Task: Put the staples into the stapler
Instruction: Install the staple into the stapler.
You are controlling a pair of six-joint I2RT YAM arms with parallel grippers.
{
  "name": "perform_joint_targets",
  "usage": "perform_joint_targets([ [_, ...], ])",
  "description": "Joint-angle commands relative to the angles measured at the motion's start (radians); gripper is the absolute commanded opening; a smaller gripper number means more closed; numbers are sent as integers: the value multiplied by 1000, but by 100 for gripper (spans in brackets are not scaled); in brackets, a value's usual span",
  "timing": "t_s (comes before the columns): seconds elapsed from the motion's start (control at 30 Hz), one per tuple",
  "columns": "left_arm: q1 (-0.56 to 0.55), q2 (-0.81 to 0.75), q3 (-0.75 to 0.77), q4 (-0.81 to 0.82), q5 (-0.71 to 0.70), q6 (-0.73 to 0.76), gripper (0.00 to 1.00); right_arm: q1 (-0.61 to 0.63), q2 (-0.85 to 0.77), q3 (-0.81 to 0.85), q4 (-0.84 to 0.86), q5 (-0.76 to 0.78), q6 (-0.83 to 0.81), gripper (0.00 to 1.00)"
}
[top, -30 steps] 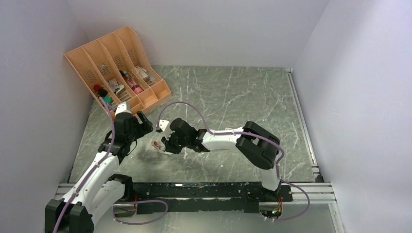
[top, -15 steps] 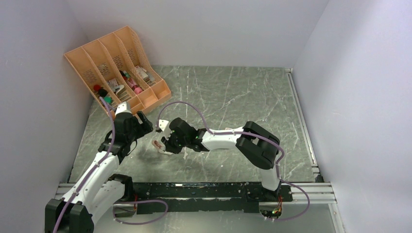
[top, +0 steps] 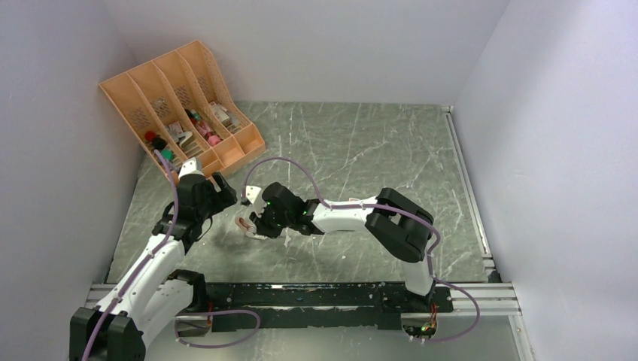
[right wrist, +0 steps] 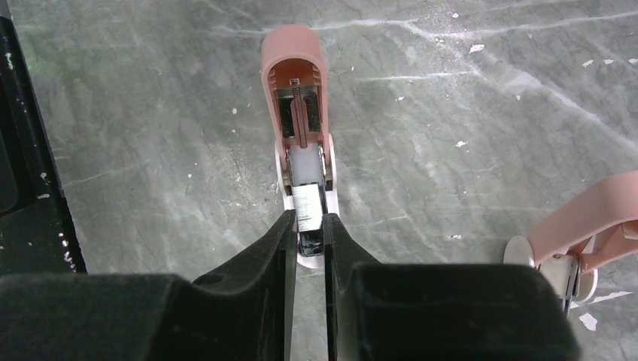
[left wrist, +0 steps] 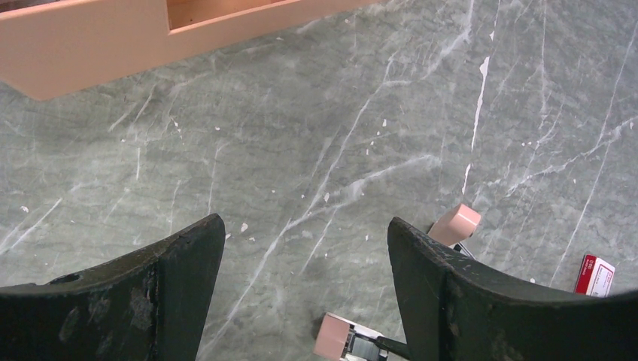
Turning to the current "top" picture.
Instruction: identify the red round stamp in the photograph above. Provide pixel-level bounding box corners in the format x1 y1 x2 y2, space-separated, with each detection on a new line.
144 131 156 142

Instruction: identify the green stamp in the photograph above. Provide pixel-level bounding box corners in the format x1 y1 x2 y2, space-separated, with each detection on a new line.
160 148 175 162

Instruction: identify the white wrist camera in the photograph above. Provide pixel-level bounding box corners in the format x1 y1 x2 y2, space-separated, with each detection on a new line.
242 185 263 207
178 157 205 183

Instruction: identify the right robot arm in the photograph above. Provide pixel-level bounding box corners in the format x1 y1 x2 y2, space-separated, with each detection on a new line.
242 182 436 311

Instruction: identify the peach plastic file organizer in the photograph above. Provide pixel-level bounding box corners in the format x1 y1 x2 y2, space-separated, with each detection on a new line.
99 41 266 176

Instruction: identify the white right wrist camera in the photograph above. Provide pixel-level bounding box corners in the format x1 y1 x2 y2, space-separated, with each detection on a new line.
242 185 263 207

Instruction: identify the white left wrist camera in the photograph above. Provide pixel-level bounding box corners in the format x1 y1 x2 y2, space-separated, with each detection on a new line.
178 157 205 183

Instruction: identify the grey white stapler in organizer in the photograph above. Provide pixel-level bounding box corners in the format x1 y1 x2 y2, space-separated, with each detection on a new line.
177 131 194 149

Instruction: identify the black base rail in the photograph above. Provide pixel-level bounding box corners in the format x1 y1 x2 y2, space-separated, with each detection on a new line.
182 281 454 332

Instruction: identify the black round stamp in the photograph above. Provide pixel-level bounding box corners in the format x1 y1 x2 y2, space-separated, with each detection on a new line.
150 136 167 151

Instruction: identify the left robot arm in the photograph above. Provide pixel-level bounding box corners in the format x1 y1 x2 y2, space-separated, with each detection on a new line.
69 171 237 360

